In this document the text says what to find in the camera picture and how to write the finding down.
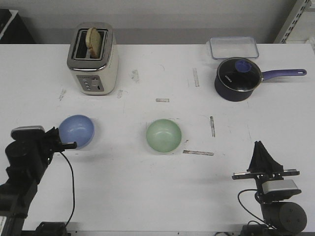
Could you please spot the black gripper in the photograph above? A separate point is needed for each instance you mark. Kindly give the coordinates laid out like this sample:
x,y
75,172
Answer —
x,y
262,160
50,142

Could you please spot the blue bowl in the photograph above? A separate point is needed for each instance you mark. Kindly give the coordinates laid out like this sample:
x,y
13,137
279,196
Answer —
x,y
77,128

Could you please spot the green bowl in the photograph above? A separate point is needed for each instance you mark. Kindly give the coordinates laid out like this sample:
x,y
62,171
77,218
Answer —
x,y
163,135

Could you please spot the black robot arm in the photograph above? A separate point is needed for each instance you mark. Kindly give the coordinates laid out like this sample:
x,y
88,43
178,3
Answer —
x,y
279,216
29,155

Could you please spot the cream and chrome toaster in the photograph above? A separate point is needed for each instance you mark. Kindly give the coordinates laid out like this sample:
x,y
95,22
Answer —
x,y
94,76

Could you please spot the dark blue saucepan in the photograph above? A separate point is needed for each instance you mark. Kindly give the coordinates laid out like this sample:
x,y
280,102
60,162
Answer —
x,y
235,96

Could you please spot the glass pot lid blue knob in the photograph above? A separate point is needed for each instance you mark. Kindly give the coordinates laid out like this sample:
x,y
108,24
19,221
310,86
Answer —
x,y
239,74

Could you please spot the toasted bread slice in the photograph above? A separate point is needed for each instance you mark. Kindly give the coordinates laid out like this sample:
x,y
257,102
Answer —
x,y
93,42

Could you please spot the clear plastic food container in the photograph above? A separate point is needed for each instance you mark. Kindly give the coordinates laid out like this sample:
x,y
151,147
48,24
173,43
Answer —
x,y
233,46

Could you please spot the white perforated metal rack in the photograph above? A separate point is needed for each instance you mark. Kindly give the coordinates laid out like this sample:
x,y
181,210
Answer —
x,y
299,26

